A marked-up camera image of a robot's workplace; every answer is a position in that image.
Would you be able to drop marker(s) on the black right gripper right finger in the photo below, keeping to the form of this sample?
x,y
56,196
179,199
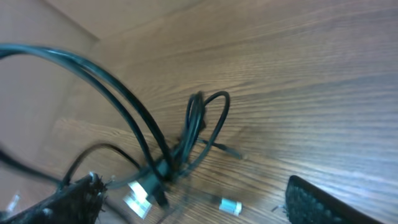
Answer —
x,y
306,203

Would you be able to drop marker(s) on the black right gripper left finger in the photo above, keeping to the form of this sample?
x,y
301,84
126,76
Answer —
x,y
80,202

